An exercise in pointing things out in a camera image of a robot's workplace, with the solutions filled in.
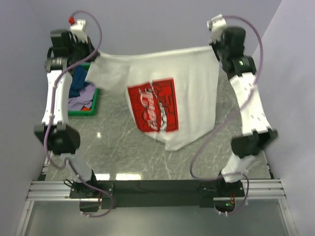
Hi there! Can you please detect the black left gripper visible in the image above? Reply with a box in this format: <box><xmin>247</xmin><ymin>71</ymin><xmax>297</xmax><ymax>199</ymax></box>
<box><xmin>67</xmin><ymin>34</ymin><xmax>99</xmax><ymax>62</ymax></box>

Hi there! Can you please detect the white t-shirt with red print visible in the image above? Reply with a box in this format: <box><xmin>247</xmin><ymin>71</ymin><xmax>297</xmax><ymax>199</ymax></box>
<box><xmin>87</xmin><ymin>46</ymin><xmax>219</xmax><ymax>151</ymax></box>

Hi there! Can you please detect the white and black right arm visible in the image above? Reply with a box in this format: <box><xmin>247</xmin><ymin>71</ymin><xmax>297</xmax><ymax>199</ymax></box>
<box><xmin>209</xmin><ymin>24</ymin><xmax>278</xmax><ymax>196</ymax></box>

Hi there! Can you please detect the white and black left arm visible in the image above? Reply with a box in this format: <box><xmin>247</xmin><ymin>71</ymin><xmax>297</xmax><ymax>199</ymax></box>
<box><xmin>34</xmin><ymin>27</ymin><xmax>98</xmax><ymax>198</ymax></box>

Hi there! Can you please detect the navy blue t-shirt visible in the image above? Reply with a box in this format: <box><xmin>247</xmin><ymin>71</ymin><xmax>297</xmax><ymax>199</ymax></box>
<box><xmin>68</xmin><ymin>65</ymin><xmax>90</xmax><ymax>98</ymax></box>

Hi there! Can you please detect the lavender t-shirt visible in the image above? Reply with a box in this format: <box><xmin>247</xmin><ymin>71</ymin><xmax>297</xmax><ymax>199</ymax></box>
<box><xmin>68</xmin><ymin>83</ymin><xmax>96</xmax><ymax>111</ymax></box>

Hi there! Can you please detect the orange t-shirt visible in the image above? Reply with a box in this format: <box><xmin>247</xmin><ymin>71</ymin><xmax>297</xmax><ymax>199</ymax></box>
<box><xmin>81</xmin><ymin>107</ymin><xmax>91</xmax><ymax>112</ymax></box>

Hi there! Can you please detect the green plastic crate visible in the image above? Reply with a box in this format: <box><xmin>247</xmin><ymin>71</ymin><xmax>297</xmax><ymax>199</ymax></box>
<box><xmin>68</xmin><ymin>63</ymin><xmax>99</xmax><ymax>117</ymax></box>

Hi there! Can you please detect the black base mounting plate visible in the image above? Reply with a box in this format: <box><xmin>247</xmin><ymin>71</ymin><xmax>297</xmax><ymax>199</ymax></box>
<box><xmin>69</xmin><ymin>179</ymin><xmax>245</xmax><ymax>209</ymax></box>

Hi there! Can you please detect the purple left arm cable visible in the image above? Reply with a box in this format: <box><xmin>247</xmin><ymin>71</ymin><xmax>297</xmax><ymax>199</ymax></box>
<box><xmin>43</xmin><ymin>10</ymin><xmax>116</xmax><ymax>218</ymax></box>

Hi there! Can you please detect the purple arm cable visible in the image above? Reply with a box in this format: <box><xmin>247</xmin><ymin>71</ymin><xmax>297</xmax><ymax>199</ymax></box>
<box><xmin>43</xmin><ymin>10</ymin><xmax>116</xmax><ymax>218</ymax></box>
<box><xmin>189</xmin><ymin>15</ymin><xmax>263</xmax><ymax>216</ymax></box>

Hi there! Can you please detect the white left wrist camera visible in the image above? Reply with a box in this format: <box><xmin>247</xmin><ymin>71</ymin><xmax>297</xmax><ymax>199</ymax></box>
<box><xmin>68</xmin><ymin>17</ymin><xmax>88</xmax><ymax>43</ymax></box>

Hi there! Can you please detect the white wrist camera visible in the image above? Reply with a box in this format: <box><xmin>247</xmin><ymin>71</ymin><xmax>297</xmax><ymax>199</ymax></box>
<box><xmin>207</xmin><ymin>14</ymin><xmax>227</xmax><ymax>44</ymax></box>
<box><xmin>68</xmin><ymin>17</ymin><xmax>88</xmax><ymax>43</ymax></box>

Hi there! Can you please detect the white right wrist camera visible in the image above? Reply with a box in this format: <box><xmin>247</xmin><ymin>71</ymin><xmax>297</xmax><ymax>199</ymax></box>
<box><xmin>207</xmin><ymin>14</ymin><xmax>227</xmax><ymax>44</ymax></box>

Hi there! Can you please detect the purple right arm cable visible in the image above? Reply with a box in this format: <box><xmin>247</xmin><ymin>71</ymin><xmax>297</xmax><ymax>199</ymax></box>
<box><xmin>189</xmin><ymin>15</ymin><xmax>263</xmax><ymax>216</ymax></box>

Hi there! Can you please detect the aluminium frame rail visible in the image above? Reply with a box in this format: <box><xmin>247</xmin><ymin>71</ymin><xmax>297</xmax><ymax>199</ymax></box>
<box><xmin>13</xmin><ymin>158</ymin><xmax>300</xmax><ymax>236</ymax></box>

